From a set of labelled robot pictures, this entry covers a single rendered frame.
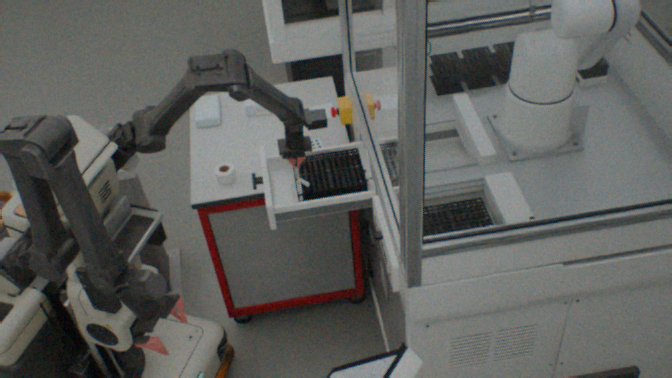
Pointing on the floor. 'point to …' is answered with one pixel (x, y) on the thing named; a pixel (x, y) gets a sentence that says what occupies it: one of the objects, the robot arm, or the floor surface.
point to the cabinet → (531, 330)
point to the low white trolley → (210, 150)
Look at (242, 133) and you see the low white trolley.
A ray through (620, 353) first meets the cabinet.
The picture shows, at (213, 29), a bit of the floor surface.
